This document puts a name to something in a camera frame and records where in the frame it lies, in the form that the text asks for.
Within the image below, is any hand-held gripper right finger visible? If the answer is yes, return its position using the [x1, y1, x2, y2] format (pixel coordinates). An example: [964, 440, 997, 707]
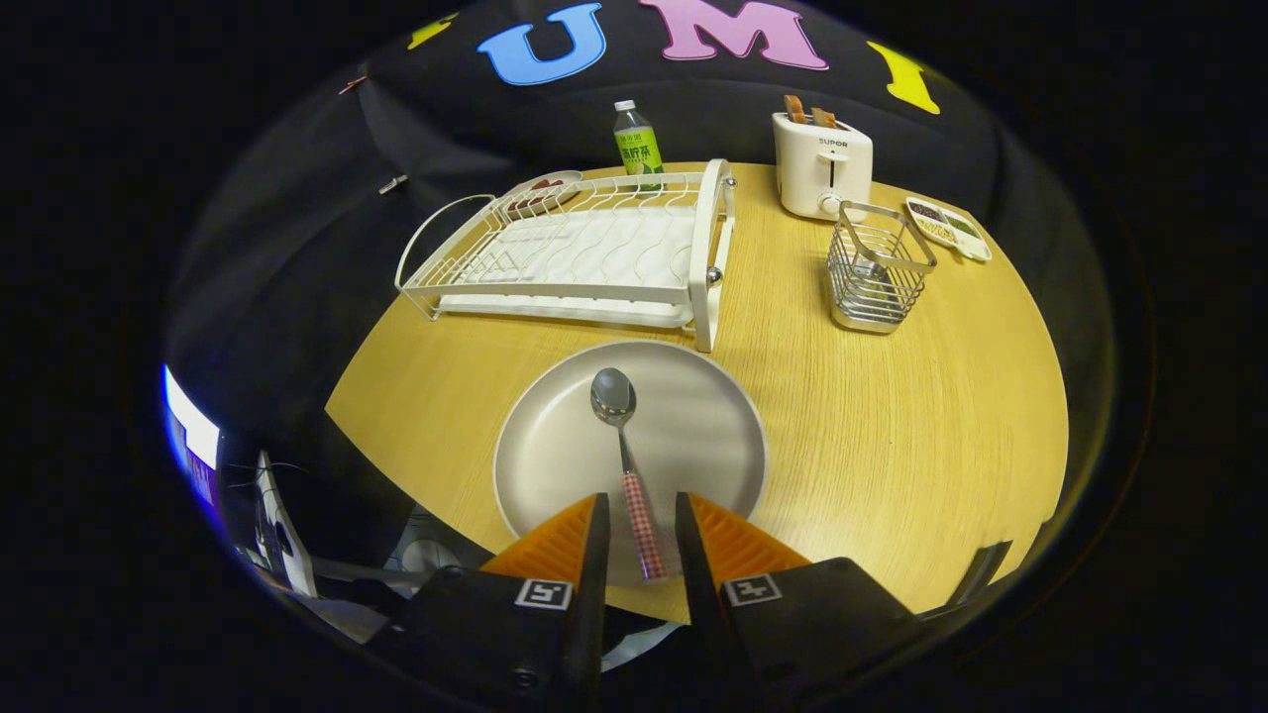
[676, 491, 927, 713]

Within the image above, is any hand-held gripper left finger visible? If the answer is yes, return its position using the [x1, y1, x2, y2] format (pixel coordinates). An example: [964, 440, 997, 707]
[367, 492, 612, 713]

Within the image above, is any grey round plate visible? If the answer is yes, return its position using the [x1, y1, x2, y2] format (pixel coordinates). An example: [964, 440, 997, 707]
[492, 340, 770, 595]

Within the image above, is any spoon with pink checked handle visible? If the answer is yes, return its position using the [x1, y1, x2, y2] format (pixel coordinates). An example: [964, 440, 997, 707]
[590, 367, 668, 583]

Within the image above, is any metal wire basket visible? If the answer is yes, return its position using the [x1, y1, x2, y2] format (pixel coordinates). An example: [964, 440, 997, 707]
[826, 201, 938, 335]

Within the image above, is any white wire dish rack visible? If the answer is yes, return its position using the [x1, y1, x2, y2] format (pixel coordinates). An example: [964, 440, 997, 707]
[394, 158, 739, 355]

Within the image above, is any small white plate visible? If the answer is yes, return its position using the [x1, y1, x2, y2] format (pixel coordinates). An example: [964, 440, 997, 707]
[505, 170, 585, 215]

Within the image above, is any divided white dish with beans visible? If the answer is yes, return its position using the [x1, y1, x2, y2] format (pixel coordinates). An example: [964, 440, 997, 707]
[904, 196, 994, 263]

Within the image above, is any white upright panel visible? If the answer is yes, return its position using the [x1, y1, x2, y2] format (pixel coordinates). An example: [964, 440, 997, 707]
[256, 451, 320, 598]

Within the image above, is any bright computer screen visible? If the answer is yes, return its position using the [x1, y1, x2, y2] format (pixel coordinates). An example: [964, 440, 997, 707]
[161, 364, 224, 511]

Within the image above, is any white toaster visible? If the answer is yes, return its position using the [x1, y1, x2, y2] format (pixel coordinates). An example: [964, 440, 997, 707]
[772, 111, 875, 221]

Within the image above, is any green tea bottle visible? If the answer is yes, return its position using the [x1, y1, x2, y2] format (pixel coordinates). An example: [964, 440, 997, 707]
[612, 99, 667, 191]

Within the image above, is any black backdrop cloth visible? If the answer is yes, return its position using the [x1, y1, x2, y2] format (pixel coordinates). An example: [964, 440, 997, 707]
[163, 0, 1120, 556]

